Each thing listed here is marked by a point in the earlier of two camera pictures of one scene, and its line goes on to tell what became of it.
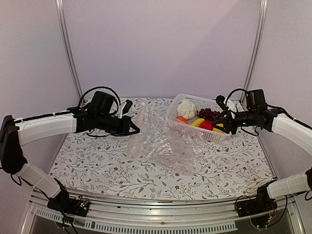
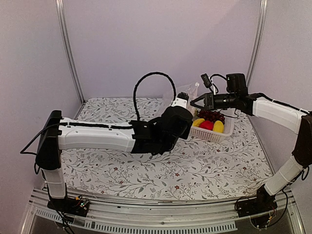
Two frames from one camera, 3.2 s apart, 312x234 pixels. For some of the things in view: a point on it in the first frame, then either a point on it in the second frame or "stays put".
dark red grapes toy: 208,114 stays put
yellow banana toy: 197,122 stays put
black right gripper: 228,122 -> 209,101
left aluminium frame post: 59,5 stays put
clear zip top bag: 172,143 -> 191,90
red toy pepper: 206,125 stays put
